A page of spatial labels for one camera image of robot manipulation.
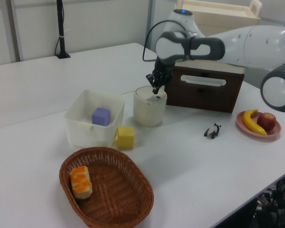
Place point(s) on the black pole stand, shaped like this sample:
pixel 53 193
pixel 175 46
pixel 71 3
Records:
pixel 61 28

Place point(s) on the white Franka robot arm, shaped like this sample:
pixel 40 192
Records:
pixel 247 45

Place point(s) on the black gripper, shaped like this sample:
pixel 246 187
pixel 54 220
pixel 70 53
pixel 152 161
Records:
pixel 163 71

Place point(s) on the beige wooden crate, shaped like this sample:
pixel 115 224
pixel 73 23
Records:
pixel 223 16

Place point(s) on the yellow cube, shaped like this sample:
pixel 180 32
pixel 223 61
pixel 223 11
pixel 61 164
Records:
pixel 126 137

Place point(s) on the brown wicker basket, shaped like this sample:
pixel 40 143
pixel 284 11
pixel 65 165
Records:
pixel 118 190

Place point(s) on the orange topped toy bread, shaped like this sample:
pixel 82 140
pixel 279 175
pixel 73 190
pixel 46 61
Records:
pixel 80 183

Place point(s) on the dark brown wooden drawer box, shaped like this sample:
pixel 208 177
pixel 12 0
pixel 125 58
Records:
pixel 204 95

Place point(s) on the small panda toy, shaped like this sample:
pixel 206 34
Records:
pixel 212 131

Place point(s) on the cream trash can with lid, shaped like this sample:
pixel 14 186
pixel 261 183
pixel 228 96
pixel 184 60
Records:
pixel 148 109

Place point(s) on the red toy apple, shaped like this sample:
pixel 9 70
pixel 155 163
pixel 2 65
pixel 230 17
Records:
pixel 266 120

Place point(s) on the pink plate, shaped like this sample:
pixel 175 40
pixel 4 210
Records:
pixel 274 133

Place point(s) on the purple cube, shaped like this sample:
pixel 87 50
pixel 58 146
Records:
pixel 101 116

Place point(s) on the yellow toy banana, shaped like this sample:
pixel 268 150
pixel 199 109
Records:
pixel 250 123

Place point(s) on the white plastic bin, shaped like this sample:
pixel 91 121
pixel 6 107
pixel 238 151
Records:
pixel 85 128

